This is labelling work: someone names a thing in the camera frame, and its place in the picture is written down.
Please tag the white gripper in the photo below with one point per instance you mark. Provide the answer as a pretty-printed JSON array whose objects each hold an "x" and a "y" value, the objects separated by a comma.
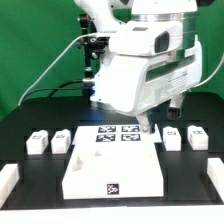
[{"x": 131, "y": 85}]

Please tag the white square tabletop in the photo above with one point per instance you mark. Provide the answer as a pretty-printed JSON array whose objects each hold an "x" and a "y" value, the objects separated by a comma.
[{"x": 119, "y": 166}]

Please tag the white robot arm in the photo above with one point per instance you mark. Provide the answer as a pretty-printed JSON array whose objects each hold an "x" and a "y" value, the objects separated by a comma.
[{"x": 110, "y": 15}]

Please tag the white marker sheet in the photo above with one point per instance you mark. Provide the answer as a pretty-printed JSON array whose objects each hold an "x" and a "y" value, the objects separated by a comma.
[{"x": 109, "y": 134}]

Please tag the white obstacle wall right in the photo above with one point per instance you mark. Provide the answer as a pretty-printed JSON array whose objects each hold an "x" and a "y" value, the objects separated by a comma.
[{"x": 215, "y": 171}]

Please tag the white obstacle wall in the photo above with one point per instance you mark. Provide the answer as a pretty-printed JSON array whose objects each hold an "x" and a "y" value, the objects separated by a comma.
[
  {"x": 215, "y": 171},
  {"x": 9, "y": 177},
  {"x": 119, "y": 215}
]

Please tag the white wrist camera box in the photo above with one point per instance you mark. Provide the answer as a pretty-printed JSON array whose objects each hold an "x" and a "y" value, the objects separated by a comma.
[{"x": 146, "y": 38}]

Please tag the black camera stand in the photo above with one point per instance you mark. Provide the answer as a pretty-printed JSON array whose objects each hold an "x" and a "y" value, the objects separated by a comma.
[{"x": 94, "y": 47}]

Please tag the white obstacle wall front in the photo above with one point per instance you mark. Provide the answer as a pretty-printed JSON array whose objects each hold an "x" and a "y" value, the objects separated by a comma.
[{"x": 119, "y": 215}]

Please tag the white obstacle wall left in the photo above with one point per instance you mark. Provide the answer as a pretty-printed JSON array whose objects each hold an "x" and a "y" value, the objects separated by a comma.
[{"x": 9, "y": 177}]

